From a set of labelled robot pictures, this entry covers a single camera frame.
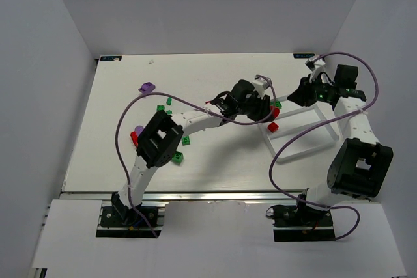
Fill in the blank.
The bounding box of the small red lego brick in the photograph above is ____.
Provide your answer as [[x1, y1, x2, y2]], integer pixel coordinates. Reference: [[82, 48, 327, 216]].
[[267, 122, 279, 133]]

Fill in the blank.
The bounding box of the red 2x4 lego brick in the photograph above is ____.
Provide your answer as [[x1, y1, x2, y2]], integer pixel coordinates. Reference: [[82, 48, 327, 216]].
[[270, 106, 280, 121]]

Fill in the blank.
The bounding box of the purple lego brick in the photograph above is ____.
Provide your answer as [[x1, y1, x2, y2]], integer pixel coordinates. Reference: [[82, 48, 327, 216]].
[[138, 81, 156, 94]]

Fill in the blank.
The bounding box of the purple round lego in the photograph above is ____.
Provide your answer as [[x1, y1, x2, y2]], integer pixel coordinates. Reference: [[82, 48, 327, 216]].
[[134, 125, 144, 136]]

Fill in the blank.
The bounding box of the red lego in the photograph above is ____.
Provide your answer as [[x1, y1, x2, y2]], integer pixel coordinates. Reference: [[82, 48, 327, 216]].
[[130, 132, 138, 147]]

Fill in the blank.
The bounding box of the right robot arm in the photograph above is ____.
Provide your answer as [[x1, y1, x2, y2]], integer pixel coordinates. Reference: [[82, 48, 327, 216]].
[[287, 61, 394, 223]]

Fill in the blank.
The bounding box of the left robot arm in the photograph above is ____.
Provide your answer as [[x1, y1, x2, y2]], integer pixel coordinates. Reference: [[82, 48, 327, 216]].
[[111, 75, 276, 226]]

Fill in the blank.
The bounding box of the white sorting tray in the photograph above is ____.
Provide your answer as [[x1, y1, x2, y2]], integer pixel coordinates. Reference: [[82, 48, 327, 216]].
[[259, 94, 343, 163]]

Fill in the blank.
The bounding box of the right table label sticker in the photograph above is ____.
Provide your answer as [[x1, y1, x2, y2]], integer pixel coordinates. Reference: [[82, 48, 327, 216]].
[[293, 53, 315, 59]]

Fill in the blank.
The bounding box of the table label sticker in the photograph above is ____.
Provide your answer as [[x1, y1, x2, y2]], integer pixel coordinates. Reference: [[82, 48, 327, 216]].
[[99, 55, 122, 62], [293, 53, 315, 59]]

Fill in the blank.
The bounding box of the green upside-down long lego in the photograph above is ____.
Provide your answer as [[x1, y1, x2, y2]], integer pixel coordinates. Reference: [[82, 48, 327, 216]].
[[182, 135, 191, 146]]

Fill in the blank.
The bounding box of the green 2x2 lego front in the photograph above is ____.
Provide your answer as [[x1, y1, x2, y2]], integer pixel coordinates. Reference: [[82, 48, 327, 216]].
[[171, 151, 184, 165]]

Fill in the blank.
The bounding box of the left table label sticker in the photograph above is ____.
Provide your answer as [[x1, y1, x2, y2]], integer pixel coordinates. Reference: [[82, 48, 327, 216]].
[[99, 55, 122, 62]]

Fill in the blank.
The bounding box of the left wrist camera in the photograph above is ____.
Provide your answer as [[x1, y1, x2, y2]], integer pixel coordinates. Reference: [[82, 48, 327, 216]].
[[252, 75, 272, 97]]

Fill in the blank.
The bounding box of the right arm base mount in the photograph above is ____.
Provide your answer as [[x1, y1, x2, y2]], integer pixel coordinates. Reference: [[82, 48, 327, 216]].
[[265, 202, 336, 242]]

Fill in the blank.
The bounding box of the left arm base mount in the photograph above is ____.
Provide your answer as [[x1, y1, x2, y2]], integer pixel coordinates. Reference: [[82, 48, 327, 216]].
[[96, 205, 165, 239]]

